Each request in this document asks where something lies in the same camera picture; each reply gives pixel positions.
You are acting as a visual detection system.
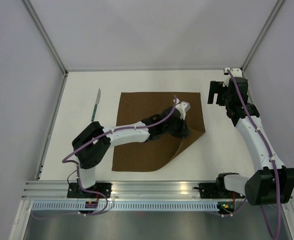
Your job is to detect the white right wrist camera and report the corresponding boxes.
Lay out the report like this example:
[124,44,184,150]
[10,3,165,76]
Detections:
[223,67,243,78]

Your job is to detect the aluminium frame post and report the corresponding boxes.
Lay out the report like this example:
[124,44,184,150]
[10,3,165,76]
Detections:
[21,0,68,76]
[241,0,286,72]

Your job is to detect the right aluminium frame post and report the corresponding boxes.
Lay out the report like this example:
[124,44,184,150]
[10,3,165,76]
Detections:
[241,0,286,72]

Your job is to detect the left aluminium frame post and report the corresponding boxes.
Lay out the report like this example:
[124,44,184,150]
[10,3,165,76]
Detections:
[21,0,68,76]

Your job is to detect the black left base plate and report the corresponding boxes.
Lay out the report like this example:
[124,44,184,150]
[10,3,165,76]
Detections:
[67,182,112,199]

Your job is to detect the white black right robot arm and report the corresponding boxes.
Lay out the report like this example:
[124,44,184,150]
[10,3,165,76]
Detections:
[208,77,294,206]

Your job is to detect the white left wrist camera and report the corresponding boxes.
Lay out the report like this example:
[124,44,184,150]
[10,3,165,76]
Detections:
[174,98,191,120]

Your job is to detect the green handled knife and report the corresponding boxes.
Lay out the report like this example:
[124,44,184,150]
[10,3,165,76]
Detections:
[91,88,101,122]

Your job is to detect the white slotted cable duct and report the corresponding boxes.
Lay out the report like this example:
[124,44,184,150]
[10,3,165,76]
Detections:
[32,200,219,212]

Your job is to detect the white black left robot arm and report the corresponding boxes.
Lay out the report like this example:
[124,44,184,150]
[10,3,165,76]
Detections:
[72,101,190,198]

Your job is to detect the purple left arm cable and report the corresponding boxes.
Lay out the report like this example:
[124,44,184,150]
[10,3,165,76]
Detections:
[31,94,180,221]

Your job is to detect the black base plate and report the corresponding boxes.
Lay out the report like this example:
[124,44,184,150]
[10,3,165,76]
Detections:
[67,182,112,199]
[193,182,245,199]

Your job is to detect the brown cloth napkin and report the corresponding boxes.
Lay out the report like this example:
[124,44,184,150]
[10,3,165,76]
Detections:
[112,92,205,172]

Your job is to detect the aluminium frame rail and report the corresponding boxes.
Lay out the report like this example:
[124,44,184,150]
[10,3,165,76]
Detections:
[20,180,214,201]

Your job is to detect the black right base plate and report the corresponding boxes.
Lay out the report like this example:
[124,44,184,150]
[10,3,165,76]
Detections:
[193,182,245,199]

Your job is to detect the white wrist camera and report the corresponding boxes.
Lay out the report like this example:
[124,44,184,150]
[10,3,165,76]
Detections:
[223,67,243,78]
[174,98,191,120]

